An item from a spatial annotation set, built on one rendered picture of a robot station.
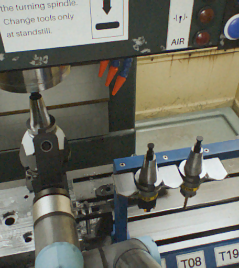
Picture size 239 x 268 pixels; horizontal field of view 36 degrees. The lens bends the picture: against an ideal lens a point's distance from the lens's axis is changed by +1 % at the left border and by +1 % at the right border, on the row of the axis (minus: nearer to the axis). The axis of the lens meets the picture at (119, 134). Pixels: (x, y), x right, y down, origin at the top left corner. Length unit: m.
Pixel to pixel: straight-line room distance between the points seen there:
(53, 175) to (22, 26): 0.33
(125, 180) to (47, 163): 0.23
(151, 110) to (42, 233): 1.39
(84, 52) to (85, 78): 0.78
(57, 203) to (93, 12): 0.35
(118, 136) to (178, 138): 0.51
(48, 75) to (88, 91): 0.65
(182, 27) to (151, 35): 0.04
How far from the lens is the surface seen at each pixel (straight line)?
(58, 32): 0.47
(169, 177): 0.87
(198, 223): 1.19
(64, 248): 0.61
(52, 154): 0.69
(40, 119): 0.78
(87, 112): 1.36
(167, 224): 1.17
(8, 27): 0.47
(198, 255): 1.07
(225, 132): 2.01
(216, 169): 0.91
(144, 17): 0.48
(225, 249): 1.10
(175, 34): 0.51
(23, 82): 0.65
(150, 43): 0.50
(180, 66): 1.85
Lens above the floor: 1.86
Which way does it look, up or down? 42 degrees down
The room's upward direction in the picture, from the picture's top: 1 degrees counter-clockwise
